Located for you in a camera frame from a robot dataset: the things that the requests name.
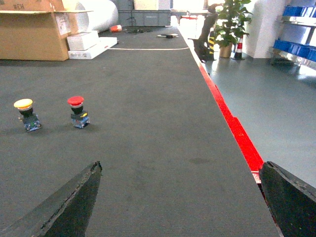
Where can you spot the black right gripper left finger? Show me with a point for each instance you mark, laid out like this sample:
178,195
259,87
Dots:
66,212

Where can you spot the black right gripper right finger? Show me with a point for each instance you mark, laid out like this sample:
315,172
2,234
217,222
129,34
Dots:
291,201

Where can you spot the steel shelf rack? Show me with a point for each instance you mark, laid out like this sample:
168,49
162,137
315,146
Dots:
295,43

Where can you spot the red mushroom push button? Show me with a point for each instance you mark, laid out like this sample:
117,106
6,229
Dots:
79,117

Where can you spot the yellow mushroom push button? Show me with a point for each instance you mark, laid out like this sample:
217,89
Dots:
30,120

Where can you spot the red white traffic cone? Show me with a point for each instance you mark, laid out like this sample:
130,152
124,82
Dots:
238,51

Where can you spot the white box upper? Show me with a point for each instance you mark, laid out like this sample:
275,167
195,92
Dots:
83,41

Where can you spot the flat white box lower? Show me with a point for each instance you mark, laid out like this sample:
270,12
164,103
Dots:
103,44

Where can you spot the large cardboard box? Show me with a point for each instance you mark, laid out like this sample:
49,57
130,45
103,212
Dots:
36,30

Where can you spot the orange white cone lying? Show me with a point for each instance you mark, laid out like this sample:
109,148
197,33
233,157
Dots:
116,29

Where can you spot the potted green plant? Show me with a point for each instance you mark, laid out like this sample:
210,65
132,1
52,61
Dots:
230,25

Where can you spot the white foam roll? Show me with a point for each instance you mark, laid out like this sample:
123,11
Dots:
98,15

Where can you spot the black tool on belt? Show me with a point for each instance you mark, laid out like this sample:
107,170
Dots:
168,36

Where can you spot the grey plastic crate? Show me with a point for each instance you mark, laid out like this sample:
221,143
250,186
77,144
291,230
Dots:
147,18

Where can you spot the red conveyor side rail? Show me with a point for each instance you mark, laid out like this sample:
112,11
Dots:
249,151

